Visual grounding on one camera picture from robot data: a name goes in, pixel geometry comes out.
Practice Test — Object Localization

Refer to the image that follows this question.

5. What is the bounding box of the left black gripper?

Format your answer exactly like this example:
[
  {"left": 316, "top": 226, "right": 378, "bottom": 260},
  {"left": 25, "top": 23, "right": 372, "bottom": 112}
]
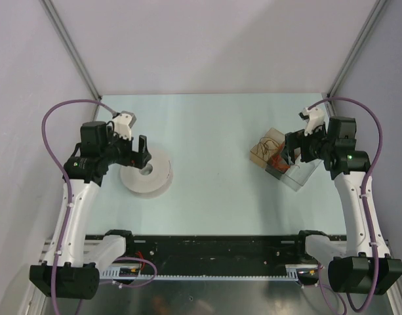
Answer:
[{"left": 101, "top": 126, "right": 150, "bottom": 169}]

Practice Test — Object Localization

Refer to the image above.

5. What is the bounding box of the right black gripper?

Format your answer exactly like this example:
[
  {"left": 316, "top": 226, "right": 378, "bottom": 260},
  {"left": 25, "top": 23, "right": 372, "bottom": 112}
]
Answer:
[{"left": 280, "top": 121, "right": 334, "bottom": 166}]

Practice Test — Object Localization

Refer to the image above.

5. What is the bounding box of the brown thin wire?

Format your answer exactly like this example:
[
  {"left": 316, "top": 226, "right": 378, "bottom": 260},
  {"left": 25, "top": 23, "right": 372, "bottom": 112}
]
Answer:
[{"left": 256, "top": 137, "right": 287, "bottom": 163}]

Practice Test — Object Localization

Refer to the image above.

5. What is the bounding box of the white perforated cable spool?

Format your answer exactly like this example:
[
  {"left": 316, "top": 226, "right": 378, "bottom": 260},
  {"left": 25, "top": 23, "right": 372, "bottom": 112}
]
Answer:
[{"left": 120, "top": 147, "right": 173, "bottom": 199}]

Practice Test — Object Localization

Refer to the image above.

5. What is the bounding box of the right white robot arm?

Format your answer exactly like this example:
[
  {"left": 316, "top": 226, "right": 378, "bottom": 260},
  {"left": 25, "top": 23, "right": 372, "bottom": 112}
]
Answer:
[{"left": 282, "top": 114, "right": 402, "bottom": 295}]

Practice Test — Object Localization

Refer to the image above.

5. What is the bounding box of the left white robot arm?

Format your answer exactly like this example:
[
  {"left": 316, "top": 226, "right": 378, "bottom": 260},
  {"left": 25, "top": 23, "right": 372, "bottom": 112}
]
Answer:
[{"left": 30, "top": 114, "right": 151, "bottom": 300}]

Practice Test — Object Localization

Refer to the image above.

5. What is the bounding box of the smoky grey plastic bin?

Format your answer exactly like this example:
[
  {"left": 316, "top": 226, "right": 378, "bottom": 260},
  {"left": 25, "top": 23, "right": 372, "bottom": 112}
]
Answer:
[{"left": 265, "top": 154, "right": 291, "bottom": 180}]

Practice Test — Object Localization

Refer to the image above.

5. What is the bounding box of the clear plastic bin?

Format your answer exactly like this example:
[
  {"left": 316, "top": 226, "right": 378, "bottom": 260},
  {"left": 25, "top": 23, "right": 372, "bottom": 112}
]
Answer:
[{"left": 280, "top": 156, "right": 321, "bottom": 192}]

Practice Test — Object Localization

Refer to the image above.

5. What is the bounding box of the red wire bundle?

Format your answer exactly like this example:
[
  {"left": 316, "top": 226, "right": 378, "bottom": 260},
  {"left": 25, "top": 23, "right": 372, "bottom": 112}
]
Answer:
[{"left": 268, "top": 153, "right": 292, "bottom": 172}]

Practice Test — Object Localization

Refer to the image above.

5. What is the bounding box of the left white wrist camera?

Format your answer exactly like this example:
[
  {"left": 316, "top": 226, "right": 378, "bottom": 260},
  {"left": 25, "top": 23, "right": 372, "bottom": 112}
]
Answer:
[{"left": 112, "top": 111, "right": 136, "bottom": 140}]

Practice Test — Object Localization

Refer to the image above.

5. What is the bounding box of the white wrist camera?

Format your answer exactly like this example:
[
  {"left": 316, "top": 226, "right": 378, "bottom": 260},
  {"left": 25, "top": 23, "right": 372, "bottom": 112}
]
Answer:
[
  {"left": 299, "top": 107, "right": 325, "bottom": 137},
  {"left": 112, "top": 111, "right": 136, "bottom": 140}
]

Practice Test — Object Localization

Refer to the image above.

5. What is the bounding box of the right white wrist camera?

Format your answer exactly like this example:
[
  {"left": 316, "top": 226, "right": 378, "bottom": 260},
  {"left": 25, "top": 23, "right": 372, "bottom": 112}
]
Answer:
[{"left": 299, "top": 107, "right": 325, "bottom": 137}]

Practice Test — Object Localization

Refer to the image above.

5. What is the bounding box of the white slotted cable duct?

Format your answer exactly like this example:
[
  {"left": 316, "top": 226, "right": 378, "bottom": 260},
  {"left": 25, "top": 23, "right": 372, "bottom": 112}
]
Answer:
[{"left": 100, "top": 264, "right": 318, "bottom": 282}]

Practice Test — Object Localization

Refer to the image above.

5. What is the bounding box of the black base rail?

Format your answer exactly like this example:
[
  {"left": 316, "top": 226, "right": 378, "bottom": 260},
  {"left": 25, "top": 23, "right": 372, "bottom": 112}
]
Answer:
[{"left": 124, "top": 234, "right": 317, "bottom": 278}]

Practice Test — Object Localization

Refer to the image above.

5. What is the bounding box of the right aluminium corner post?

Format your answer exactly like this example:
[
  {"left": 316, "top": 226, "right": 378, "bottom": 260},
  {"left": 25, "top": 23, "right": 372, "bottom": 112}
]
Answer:
[{"left": 326, "top": 0, "right": 391, "bottom": 97}]

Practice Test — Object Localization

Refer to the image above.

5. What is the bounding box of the aluminium corner post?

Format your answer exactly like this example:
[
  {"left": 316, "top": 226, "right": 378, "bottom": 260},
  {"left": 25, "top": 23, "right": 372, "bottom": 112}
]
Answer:
[
  {"left": 39, "top": 0, "right": 101, "bottom": 100},
  {"left": 326, "top": 0, "right": 391, "bottom": 97}
]

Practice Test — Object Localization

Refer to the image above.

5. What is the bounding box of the left aluminium corner post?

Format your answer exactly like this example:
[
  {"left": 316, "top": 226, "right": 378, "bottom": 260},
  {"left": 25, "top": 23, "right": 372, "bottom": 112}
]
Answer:
[{"left": 39, "top": 0, "right": 101, "bottom": 100}]

